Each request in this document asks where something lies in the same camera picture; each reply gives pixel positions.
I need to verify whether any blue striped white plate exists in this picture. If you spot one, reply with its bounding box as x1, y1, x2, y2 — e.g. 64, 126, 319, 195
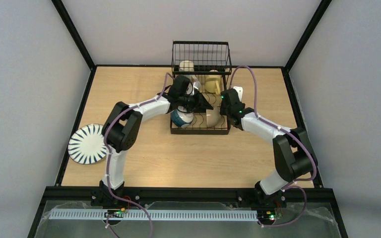
67, 123, 107, 165

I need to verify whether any white bowl with dark rim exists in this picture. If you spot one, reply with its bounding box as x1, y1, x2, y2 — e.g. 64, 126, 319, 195
170, 110, 194, 128

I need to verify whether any seashell pattern ceramic mug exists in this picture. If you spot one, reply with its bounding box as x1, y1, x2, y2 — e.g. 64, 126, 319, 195
179, 60, 199, 94

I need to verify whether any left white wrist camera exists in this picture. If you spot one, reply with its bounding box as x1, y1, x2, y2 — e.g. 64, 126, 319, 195
190, 81, 201, 95

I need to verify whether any white slotted cable duct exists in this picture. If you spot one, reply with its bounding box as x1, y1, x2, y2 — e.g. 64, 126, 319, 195
48, 208, 257, 222

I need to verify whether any yellow ceramic mug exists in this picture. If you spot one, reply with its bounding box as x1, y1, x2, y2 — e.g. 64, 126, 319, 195
204, 69, 221, 95

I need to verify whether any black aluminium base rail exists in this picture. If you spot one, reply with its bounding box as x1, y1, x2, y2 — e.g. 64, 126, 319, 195
40, 186, 336, 210

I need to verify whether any plain white bowl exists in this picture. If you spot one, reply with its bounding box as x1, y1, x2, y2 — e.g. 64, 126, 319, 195
206, 106, 221, 128

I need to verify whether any black wire dish rack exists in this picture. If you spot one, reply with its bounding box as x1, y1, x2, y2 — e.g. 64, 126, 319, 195
170, 41, 232, 135

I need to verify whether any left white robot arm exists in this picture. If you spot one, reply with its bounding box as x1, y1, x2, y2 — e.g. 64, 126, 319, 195
99, 75, 213, 199

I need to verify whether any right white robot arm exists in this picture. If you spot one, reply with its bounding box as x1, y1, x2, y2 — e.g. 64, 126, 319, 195
220, 87, 317, 195

